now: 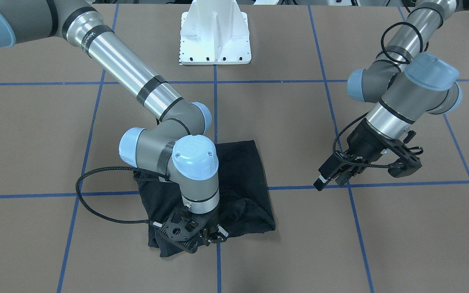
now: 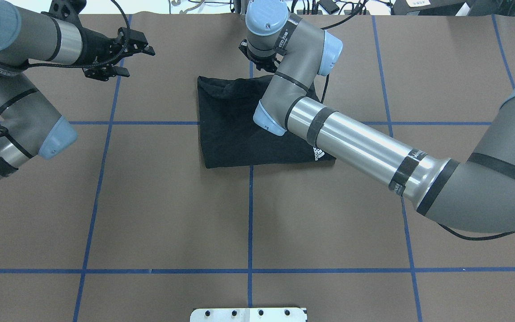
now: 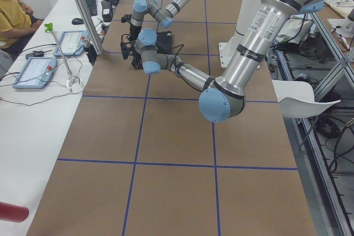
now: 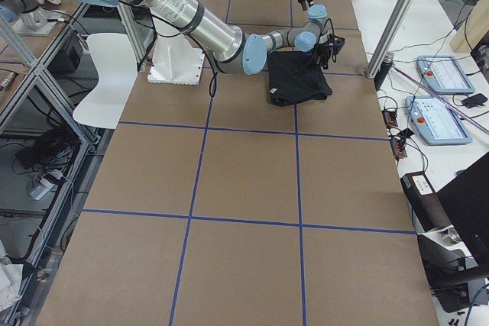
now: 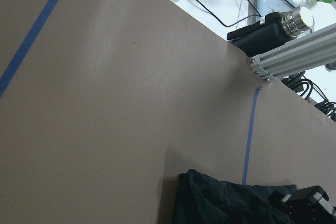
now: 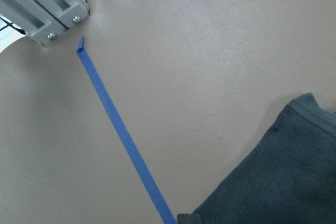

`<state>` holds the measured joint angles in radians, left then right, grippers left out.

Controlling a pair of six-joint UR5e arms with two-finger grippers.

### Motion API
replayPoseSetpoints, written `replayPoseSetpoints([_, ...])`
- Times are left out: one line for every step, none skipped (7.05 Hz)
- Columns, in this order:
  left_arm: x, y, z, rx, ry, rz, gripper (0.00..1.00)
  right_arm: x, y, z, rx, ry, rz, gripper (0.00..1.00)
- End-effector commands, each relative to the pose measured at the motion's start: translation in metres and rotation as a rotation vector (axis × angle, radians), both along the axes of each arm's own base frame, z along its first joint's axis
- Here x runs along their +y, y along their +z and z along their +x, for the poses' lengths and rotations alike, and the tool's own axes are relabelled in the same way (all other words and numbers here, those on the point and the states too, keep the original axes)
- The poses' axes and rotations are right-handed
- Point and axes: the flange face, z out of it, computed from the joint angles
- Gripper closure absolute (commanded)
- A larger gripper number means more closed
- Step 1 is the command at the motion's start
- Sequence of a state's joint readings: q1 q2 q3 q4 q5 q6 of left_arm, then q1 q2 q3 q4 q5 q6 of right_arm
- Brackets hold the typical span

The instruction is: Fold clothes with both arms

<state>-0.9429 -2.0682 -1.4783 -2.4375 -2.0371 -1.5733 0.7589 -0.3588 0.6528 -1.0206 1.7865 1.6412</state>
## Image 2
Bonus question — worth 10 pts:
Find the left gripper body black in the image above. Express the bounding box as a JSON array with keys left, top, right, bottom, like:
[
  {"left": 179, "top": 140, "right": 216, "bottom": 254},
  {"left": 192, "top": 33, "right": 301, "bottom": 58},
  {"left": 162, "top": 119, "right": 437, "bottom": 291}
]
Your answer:
[{"left": 80, "top": 27, "right": 122, "bottom": 68}]

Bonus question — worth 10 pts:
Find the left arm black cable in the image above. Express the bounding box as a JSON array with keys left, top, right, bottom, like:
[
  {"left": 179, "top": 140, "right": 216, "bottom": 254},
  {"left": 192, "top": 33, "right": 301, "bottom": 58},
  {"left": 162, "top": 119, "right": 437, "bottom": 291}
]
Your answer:
[{"left": 0, "top": 0, "right": 134, "bottom": 139}]

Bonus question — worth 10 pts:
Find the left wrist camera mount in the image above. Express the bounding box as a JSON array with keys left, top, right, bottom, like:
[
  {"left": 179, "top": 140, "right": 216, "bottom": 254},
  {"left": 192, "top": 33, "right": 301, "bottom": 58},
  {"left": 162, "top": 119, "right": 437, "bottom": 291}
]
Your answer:
[{"left": 47, "top": 0, "right": 87, "bottom": 21}]

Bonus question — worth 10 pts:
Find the aluminium frame post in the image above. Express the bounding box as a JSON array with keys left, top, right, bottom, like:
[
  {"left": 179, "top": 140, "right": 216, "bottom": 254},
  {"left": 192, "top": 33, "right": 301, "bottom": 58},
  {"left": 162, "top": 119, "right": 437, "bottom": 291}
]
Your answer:
[{"left": 232, "top": 0, "right": 250, "bottom": 16}]

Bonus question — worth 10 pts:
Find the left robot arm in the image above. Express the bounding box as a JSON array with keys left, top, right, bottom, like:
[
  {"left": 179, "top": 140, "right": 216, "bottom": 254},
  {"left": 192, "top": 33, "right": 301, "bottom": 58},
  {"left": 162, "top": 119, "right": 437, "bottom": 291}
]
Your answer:
[{"left": 0, "top": 0, "right": 155, "bottom": 180}]

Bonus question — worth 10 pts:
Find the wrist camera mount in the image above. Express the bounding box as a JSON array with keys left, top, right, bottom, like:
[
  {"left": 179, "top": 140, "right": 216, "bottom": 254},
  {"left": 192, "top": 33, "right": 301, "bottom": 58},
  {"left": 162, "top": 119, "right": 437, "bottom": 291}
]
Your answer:
[
  {"left": 47, "top": 0, "right": 87, "bottom": 21},
  {"left": 238, "top": 39, "right": 251, "bottom": 60}
]

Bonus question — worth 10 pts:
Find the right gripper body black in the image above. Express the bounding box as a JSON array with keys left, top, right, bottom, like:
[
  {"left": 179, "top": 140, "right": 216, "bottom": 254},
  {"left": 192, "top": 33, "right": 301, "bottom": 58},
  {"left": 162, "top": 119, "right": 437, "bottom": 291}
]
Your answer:
[{"left": 246, "top": 47, "right": 280, "bottom": 73}]

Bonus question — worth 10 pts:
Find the black graphic t-shirt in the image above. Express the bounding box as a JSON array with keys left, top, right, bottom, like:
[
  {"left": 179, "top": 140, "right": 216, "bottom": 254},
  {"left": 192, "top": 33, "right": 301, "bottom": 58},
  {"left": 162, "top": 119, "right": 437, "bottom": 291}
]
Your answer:
[{"left": 198, "top": 75, "right": 335, "bottom": 169}]

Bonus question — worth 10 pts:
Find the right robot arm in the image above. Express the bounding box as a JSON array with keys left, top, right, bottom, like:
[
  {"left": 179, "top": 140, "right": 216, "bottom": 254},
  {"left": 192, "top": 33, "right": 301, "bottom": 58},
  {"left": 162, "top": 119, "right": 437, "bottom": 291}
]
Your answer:
[{"left": 241, "top": 0, "right": 515, "bottom": 234}]

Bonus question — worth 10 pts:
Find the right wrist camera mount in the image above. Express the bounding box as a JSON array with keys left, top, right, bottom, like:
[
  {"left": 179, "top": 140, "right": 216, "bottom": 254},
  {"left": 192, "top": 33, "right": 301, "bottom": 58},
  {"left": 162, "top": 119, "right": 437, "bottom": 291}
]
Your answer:
[{"left": 238, "top": 39, "right": 251, "bottom": 60}]

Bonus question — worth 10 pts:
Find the white camera stand base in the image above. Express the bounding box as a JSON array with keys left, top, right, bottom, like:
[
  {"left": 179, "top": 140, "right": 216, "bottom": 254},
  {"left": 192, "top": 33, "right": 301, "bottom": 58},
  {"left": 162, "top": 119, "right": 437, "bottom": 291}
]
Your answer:
[{"left": 190, "top": 307, "right": 308, "bottom": 322}]

